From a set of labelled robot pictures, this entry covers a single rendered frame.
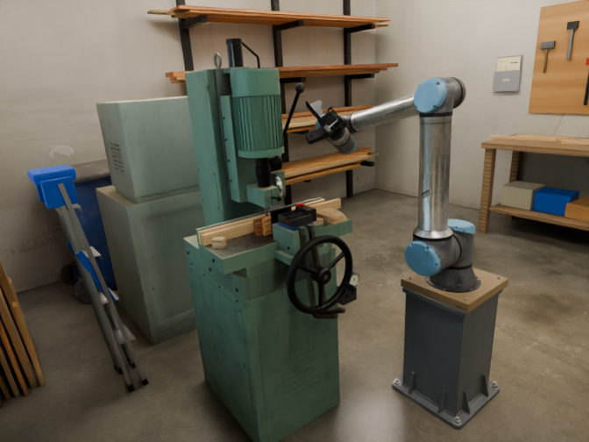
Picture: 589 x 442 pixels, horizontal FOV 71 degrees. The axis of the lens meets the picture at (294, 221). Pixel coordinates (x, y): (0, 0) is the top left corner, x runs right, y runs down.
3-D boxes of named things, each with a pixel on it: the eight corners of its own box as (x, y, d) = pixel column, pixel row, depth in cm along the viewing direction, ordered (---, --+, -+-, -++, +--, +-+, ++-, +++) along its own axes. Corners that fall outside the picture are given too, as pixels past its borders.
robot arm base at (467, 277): (445, 267, 194) (446, 247, 191) (484, 280, 179) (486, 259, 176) (421, 280, 183) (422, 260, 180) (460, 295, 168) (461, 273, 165)
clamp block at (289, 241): (293, 257, 145) (291, 232, 142) (272, 246, 155) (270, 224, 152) (325, 245, 153) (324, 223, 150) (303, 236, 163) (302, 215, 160)
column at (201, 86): (225, 245, 178) (203, 68, 155) (204, 232, 196) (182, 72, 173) (268, 232, 190) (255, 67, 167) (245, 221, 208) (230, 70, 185)
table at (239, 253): (236, 285, 133) (234, 268, 131) (198, 257, 157) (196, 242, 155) (369, 238, 166) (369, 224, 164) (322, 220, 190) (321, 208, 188)
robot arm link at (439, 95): (459, 270, 166) (469, 74, 144) (435, 284, 156) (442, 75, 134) (426, 260, 178) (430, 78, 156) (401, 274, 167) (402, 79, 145)
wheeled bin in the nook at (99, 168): (77, 311, 293) (42, 178, 262) (59, 286, 332) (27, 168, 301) (162, 280, 332) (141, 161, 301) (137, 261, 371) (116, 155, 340)
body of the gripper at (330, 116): (329, 104, 167) (339, 117, 177) (314, 118, 168) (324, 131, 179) (340, 116, 163) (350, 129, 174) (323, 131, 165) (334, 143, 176)
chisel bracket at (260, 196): (265, 211, 159) (263, 190, 156) (247, 204, 170) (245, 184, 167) (280, 208, 163) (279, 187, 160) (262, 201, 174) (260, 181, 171)
